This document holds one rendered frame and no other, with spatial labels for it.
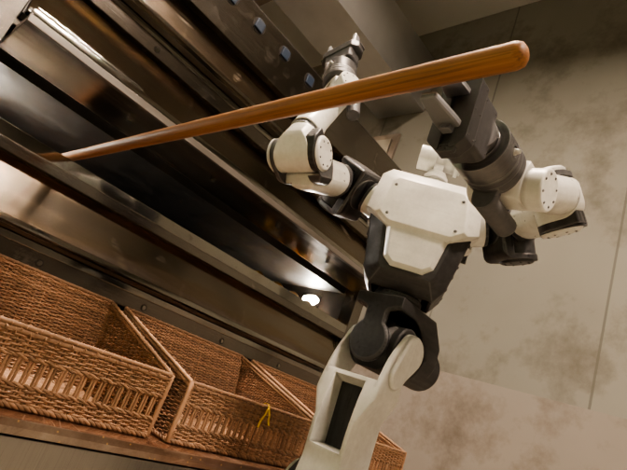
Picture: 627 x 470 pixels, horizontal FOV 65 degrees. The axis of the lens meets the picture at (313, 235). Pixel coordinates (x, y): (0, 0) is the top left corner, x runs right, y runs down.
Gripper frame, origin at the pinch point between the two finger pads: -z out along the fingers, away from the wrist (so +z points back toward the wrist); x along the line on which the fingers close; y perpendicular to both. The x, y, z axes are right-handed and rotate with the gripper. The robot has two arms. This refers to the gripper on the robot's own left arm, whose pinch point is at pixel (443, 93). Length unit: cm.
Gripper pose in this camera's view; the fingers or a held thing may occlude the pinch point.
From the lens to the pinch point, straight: 65.8
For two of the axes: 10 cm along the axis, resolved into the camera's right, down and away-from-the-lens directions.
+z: 6.1, 4.5, 6.5
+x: -3.5, 8.9, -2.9
